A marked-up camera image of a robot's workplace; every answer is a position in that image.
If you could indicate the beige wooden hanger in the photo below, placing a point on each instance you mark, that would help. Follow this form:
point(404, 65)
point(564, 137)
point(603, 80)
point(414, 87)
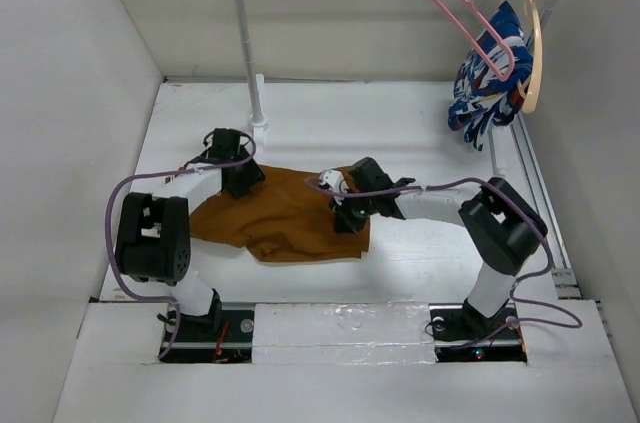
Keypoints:
point(530, 89)

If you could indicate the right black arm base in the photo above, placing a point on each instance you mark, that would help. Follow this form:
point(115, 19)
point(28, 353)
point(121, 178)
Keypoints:
point(456, 342)

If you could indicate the aluminium rail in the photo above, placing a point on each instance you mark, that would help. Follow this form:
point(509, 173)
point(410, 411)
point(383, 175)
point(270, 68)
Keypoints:
point(514, 158)

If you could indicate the brown trousers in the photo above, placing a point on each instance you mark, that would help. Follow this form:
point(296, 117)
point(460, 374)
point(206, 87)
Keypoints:
point(281, 220)

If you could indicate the blue patterned garment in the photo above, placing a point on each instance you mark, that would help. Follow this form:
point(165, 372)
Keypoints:
point(482, 101)

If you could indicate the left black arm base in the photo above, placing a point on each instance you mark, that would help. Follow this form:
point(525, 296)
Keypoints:
point(227, 341)

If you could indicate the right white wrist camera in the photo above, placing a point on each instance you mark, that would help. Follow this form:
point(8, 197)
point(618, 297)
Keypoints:
point(333, 180)

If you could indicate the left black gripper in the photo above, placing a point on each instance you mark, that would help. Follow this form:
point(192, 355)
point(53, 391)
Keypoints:
point(251, 176)

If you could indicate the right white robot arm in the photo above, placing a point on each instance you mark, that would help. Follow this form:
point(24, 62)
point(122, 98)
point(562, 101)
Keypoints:
point(505, 230)

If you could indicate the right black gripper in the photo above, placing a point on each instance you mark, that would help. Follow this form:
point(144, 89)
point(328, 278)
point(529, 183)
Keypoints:
point(344, 220)

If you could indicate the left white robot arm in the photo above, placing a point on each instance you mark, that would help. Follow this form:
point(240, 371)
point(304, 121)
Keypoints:
point(150, 256)

